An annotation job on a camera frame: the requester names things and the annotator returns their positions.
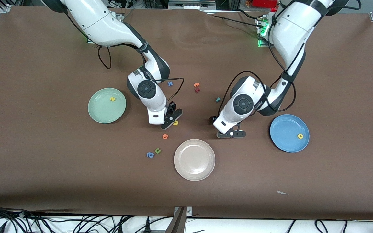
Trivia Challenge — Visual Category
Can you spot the beige plate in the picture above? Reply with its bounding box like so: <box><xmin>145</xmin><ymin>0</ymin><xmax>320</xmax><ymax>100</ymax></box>
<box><xmin>174</xmin><ymin>139</ymin><xmax>216</xmax><ymax>181</ymax></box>

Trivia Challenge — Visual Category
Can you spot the blue plate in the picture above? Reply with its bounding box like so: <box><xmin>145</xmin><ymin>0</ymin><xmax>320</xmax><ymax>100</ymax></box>
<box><xmin>270</xmin><ymin>114</ymin><xmax>310</xmax><ymax>153</ymax></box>

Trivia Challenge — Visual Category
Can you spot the green plate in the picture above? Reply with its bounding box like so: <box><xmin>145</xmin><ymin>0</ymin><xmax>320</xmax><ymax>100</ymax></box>
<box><xmin>88</xmin><ymin>88</ymin><xmax>127</xmax><ymax>124</ymax></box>

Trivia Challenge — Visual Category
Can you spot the brown table cover mat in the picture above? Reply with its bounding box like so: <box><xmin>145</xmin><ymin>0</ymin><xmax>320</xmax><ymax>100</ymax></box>
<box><xmin>0</xmin><ymin>6</ymin><xmax>373</xmax><ymax>220</ymax></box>

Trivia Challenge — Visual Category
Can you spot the red box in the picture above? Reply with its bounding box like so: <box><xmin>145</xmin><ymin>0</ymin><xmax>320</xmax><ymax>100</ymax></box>
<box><xmin>252</xmin><ymin>0</ymin><xmax>279</xmax><ymax>8</ymax></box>

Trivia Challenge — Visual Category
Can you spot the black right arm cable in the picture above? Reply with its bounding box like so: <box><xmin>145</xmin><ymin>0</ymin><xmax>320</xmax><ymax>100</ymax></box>
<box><xmin>96</xmin><ymin>45</ymin><xmax>185</xmax><ymax>102</ymax></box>

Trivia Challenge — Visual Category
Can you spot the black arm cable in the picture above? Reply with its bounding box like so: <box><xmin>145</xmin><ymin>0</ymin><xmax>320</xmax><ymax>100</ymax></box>
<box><xmin>96</xmin><ymin>45</ymin><xmax>185</xmax><ymax>102</ymax></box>
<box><xmin>220</xmin><ymin>0</ymin><xmax>362</xmax><ymax>118</ymax></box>

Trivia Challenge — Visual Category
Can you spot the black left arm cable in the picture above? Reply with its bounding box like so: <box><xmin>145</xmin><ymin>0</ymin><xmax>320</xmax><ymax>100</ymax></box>
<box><xmin>220</xmin><ymin>0</ymin><xmax>362</xmax><ymax>118</ymax></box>

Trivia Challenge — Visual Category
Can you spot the aluminium profile post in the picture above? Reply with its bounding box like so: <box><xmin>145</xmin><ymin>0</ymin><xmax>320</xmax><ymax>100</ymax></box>
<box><xmin>173</xmin><ymin>206</ymin><xmax>193</xmax><ymax>233</ymax></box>

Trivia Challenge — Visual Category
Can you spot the thin black table cable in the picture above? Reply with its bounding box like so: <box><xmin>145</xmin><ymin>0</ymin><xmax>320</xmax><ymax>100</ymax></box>
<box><xmin>211</xmin><ymin>9</ymin><xmax>261</xmax><ymax>34</ymax></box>

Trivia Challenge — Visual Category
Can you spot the grey metal equipment frame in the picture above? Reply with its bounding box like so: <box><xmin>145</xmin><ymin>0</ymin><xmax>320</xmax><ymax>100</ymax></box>
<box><xmin>168</xmin><ymin>0</ymin><xmax>217</xmax><ymax>11</ymax></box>

